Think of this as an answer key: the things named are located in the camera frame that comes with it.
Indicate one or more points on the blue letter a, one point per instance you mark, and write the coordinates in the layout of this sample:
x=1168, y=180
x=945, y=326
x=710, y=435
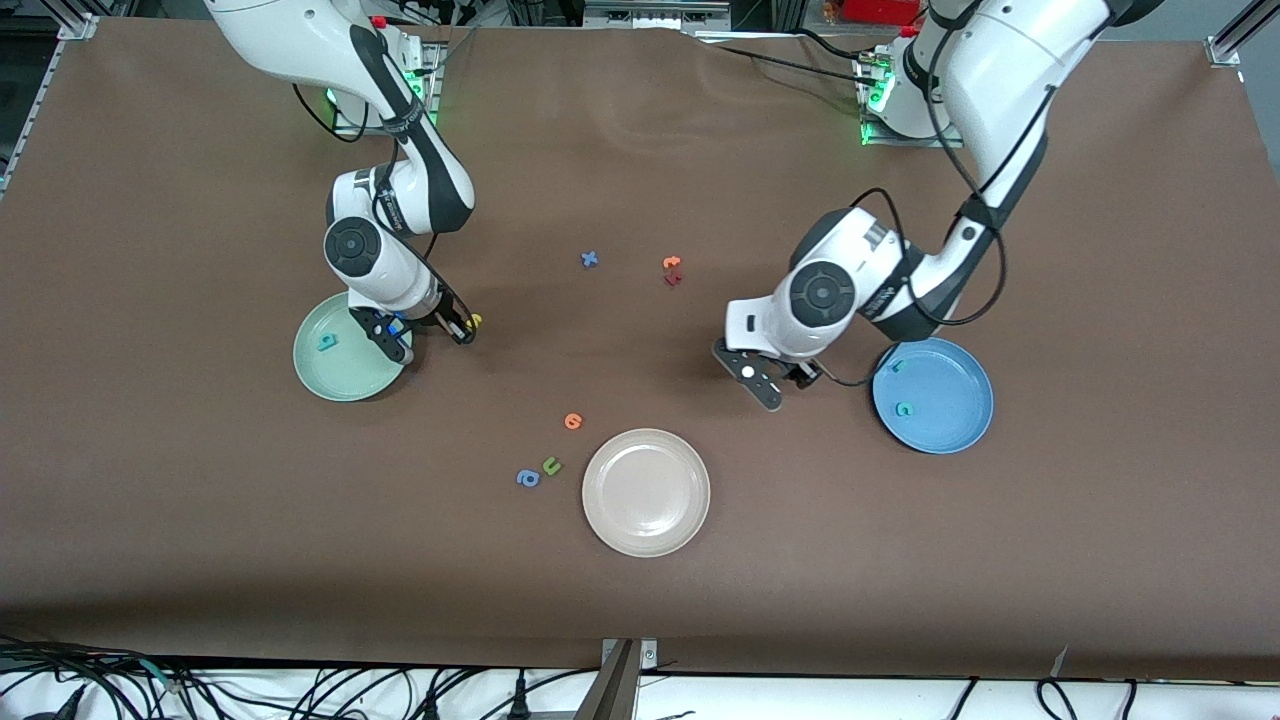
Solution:
x=520, y=477

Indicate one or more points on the aluminium frame profile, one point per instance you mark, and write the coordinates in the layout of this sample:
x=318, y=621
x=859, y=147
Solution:
x=1222, y=50
x=75, y=20

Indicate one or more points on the metal post bracket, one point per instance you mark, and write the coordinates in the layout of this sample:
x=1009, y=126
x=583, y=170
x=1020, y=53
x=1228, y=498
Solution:
x=648, y=655

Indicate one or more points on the red box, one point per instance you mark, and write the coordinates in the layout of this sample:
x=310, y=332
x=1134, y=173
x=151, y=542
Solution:
x=880, y=10

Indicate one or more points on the beige plate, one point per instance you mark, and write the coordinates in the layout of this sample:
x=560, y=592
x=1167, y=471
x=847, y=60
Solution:
x=646, y=492

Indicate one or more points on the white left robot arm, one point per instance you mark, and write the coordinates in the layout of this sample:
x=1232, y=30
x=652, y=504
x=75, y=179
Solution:
x=1010, y=80

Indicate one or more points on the blue plate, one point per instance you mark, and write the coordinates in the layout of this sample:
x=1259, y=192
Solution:
x=945, y=410

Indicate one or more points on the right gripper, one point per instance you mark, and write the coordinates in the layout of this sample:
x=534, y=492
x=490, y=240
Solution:
x=444, y=312

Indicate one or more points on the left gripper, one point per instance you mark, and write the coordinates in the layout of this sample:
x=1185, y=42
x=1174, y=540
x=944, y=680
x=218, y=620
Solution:
x=803, y=374

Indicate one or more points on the black plug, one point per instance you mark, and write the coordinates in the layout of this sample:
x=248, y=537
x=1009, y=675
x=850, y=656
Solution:
x=430, y=708
x=519, y=700

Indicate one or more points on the silver table side rail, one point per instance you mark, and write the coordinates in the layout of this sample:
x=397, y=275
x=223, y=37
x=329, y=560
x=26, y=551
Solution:
x=28, y=112

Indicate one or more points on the aluminium camera post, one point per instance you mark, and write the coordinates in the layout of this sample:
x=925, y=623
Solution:
x=612, y=690

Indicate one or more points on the silver equipment box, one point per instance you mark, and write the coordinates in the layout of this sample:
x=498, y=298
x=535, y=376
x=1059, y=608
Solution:
x=655, y=15

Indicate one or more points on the small paper tag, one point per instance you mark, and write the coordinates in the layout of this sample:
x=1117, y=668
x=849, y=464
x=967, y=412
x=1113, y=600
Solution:
x=1060, y=662

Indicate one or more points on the green plate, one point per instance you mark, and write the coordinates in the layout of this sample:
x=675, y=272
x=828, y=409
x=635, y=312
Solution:
x=340, y=375

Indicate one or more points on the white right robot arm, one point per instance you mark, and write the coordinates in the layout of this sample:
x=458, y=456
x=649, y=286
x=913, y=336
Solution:
x=300, y=40

